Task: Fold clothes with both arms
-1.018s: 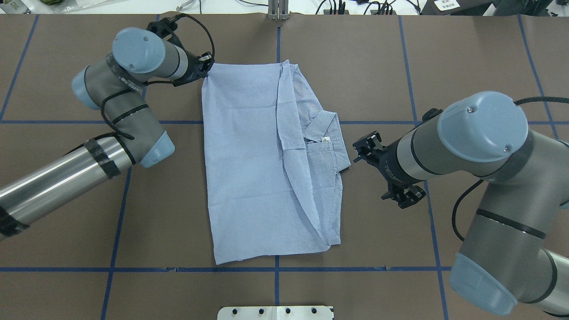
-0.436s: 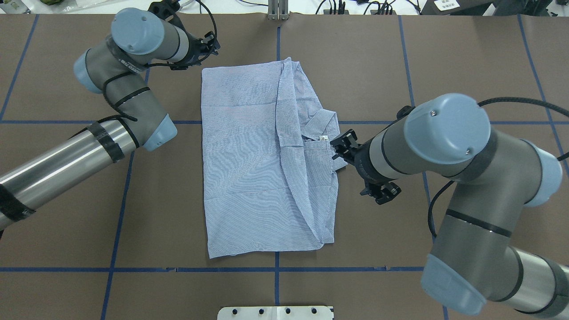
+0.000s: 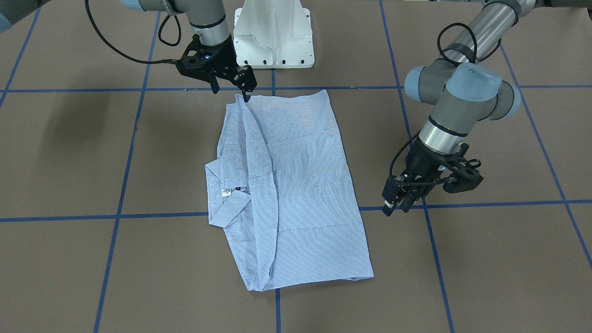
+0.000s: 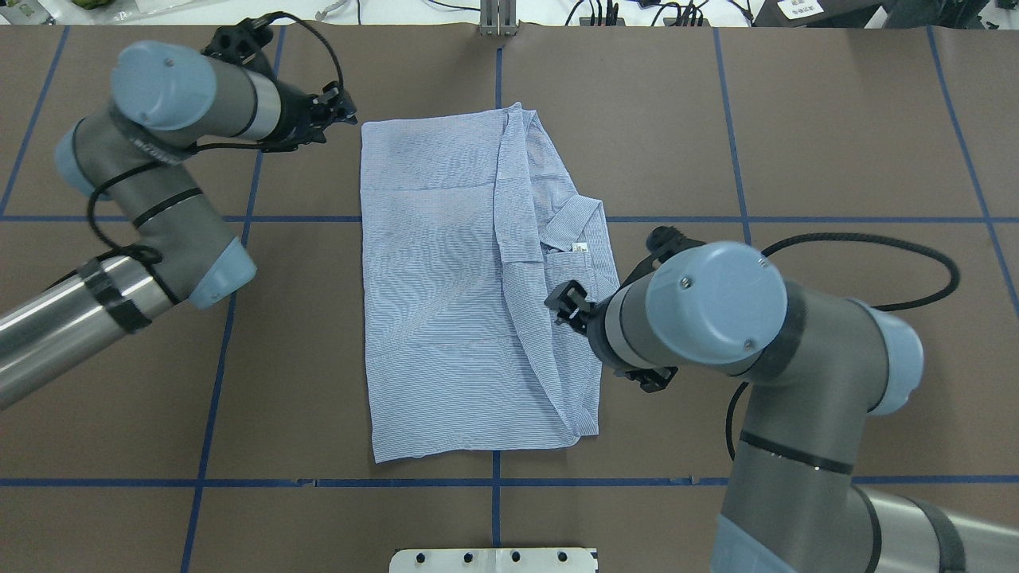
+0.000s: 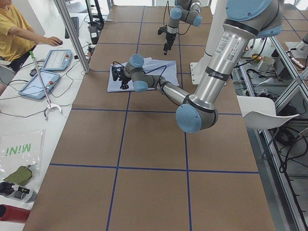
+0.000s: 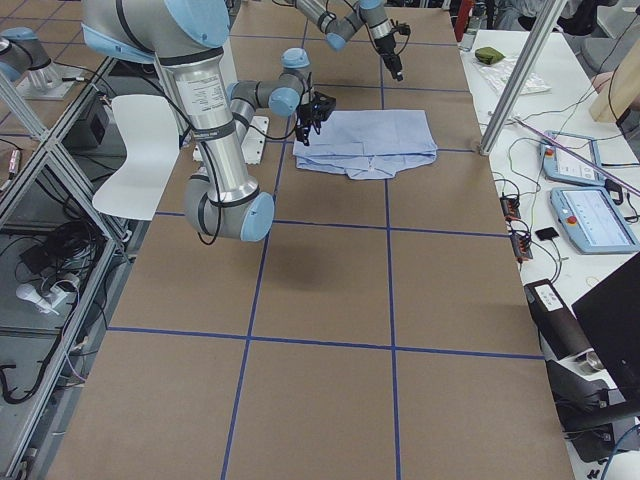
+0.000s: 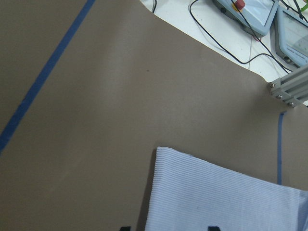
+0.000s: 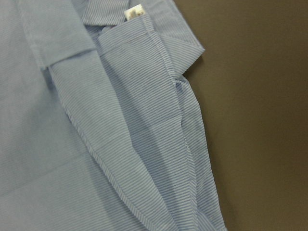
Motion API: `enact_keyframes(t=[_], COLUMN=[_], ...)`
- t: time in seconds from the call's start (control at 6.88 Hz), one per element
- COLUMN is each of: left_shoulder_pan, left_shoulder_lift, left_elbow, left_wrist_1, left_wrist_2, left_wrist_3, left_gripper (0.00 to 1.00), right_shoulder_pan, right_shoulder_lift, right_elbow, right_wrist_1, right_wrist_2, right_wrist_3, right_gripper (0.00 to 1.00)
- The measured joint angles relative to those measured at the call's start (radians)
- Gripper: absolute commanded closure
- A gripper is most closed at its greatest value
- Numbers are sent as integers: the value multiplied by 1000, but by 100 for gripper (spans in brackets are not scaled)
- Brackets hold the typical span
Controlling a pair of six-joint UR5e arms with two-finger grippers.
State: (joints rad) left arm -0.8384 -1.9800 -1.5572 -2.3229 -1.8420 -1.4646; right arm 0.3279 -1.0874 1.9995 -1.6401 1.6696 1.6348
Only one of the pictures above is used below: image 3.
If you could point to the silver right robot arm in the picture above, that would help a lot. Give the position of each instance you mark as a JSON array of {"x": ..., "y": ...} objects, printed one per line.
[{"x": 206, "y": 17}]

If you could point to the blue striped button shirt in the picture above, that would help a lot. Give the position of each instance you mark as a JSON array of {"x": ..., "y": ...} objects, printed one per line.
[{"x": 281, "y": 189}]

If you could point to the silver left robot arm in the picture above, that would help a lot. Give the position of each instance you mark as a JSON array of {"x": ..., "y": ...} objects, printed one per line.
[{"x": 462, "y": 92}]

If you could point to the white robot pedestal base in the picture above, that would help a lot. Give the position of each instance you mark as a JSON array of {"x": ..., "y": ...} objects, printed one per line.
[{"x": 273, "y": 34}]

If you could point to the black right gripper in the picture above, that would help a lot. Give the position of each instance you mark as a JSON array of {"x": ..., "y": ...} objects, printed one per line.
[{"x": 225, "y": 58}]

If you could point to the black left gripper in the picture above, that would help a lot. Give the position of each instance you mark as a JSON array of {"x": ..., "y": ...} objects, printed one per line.
[{"x": 422, "y": 161}]

